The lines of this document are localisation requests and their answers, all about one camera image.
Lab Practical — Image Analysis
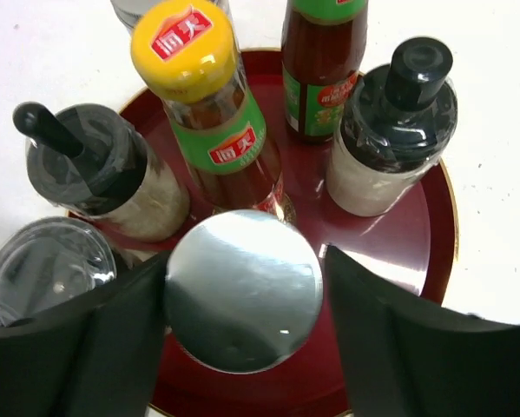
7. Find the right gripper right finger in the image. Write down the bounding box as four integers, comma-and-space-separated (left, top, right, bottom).
324, 246, 520, 416

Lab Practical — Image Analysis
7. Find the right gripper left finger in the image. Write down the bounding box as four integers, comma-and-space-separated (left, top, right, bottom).
0, 252, 169, 417

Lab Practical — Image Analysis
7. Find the black grinder-top shaker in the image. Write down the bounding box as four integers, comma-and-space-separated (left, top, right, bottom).
0, 216, 117, 327
325, 36, 458, 217

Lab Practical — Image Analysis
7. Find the silver-lid spice jar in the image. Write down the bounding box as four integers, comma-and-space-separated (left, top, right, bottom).
110, 0, 163, 35
164, 209, 324, 374

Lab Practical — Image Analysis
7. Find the black-cap glass jar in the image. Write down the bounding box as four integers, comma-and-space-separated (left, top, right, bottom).
12, 102, 190, 243

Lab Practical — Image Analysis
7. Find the sauce bottle yellow cap front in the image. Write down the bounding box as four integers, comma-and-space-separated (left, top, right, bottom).
130, 1, 284, 217

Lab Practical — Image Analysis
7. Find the sauce bottle yellow cap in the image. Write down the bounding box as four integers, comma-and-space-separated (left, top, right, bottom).
281, 0, 368, 144
130, 1, 284, 217

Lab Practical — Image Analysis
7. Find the red round lacquer tray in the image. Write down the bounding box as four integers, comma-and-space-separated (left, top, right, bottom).
66, 48, 460, 417

